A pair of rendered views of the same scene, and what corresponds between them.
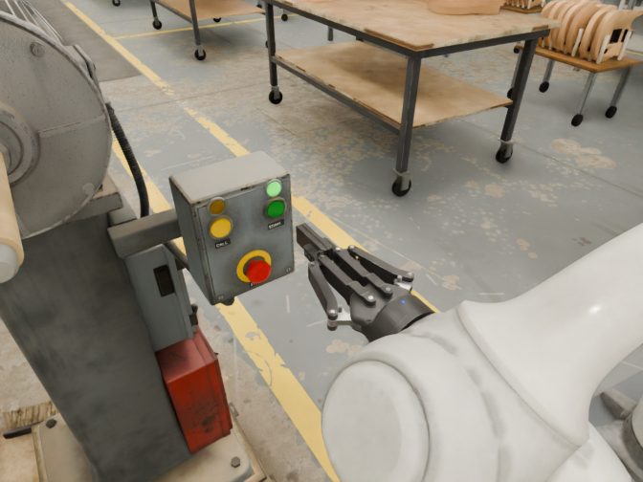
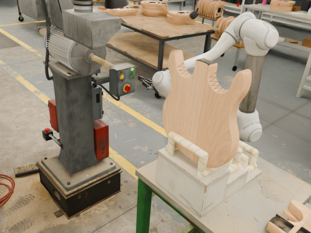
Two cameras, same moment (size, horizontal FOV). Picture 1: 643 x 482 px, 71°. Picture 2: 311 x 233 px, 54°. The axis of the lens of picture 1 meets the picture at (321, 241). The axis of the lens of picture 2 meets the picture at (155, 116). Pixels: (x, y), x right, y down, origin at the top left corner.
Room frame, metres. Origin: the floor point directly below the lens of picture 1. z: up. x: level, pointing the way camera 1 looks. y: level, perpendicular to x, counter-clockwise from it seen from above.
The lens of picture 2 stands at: (-1.39, 0.26, 1.85)
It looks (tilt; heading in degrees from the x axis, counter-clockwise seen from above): 29 degrees down; 349
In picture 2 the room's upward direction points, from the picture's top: 4 degrees clockwise
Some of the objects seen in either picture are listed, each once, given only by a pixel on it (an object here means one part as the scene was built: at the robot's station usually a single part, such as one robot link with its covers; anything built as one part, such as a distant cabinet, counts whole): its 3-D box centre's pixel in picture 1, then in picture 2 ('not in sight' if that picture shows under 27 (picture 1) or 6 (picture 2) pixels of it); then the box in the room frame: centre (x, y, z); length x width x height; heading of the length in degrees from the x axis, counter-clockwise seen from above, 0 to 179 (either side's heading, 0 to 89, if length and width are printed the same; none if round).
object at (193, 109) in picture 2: not in sight; (199, 112); (-0.45, -0.08, 1.33); 0.35 x 0.04 x 0.40; 32
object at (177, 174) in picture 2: not in sight; (190, 176); (-0.45, -0.09, 1.02); 0.27 x 0.15 x 0.17; 33
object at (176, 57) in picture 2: not in sight; (178, 63); (-0.34, -0.01, 1.48); 0.07 x 0.04 x 0.09; 32
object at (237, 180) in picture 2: not in sight; (212, 169); (-0.37, -0.22, 0.98); 0.27 x 0.16 x 0.09; 33
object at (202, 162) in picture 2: not in sight; (202, 165); (-0.54, -0.09, 1.15); 0.03 x 0.03 x 0.09
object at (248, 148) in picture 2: not in sight; (240, 144); (-0.26, -0.39, 1.04); 0.20 x 0.03 x 0.03; 32
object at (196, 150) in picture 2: not in sight; (187, 144); (-0.47, -0.05, 1.20); 0.20 x 0.03 x 0.03; 32
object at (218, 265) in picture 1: (209, 227); (113, 81); (0.64, 0.20, 0.99); 0.24 x 0.21 x 0.26; 33
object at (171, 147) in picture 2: not in sight; (171, 144); (-0.40, 0.00, 1.15); 0.03 x 0.03 x 0.09
